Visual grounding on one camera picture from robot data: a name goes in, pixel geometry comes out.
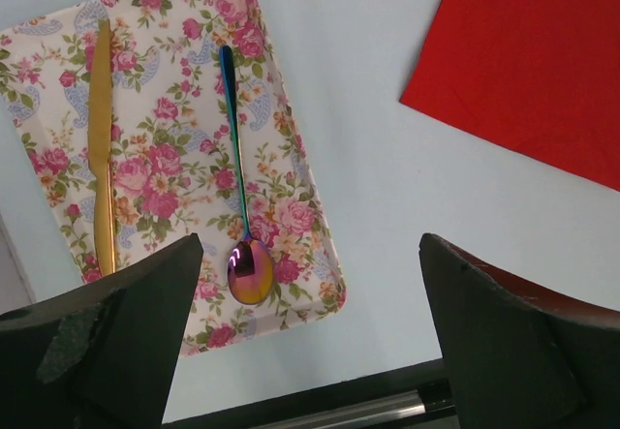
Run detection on gold knife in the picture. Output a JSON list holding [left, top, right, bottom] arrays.
[[87, 19, 116, 276]]

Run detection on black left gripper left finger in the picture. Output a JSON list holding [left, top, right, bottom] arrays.
[[1, 234, 203, 428]]

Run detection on floral patterned tray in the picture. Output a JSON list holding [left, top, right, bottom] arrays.
[[1, 0, 346, 355]]

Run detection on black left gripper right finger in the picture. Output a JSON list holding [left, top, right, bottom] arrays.
[[419, 233, 619, 428]]

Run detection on red paper napkin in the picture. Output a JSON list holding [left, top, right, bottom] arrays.
[[401, 0, 619, 189]]

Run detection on rainbow iridescent spoon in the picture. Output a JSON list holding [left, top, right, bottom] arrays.
[[219, 46, 275, 305]]

